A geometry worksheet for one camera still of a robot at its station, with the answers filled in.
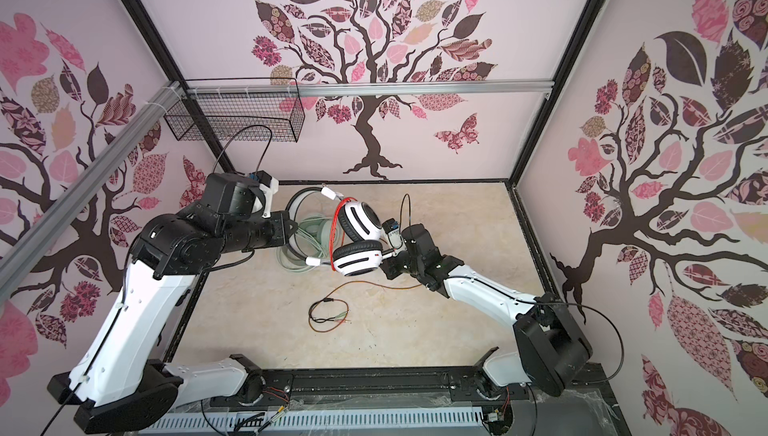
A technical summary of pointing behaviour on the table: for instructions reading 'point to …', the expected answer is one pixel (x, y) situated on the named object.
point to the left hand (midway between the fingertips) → (294, 231)
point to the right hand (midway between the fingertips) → (377, 253)
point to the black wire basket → (214, 108)
